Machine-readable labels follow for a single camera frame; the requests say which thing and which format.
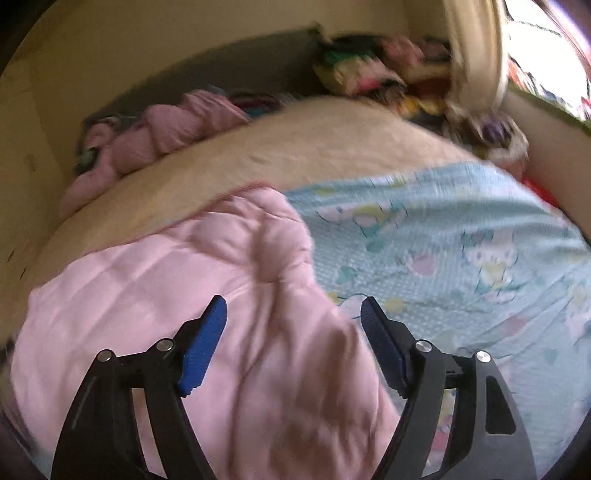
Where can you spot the pile of mixed clothes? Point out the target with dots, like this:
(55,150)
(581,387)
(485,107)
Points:
(392,69)

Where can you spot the crumpled pink comforter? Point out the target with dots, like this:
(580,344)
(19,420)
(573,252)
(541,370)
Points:
(157,129)

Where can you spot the white curtain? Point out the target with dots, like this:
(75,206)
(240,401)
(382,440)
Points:
(475,50)

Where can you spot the pink quilted jacket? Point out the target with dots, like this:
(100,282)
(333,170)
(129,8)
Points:
(138,286)

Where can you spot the window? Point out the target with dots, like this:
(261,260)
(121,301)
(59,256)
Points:
(549,50)

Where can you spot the light blue printed blanket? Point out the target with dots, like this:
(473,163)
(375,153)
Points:
(461,240)

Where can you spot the beige bed cover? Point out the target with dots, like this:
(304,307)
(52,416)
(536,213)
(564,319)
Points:
(323,134)

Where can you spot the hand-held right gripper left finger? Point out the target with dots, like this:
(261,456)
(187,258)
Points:
(205,341)

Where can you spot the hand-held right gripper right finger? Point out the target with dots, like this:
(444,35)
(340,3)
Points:
(383,341)

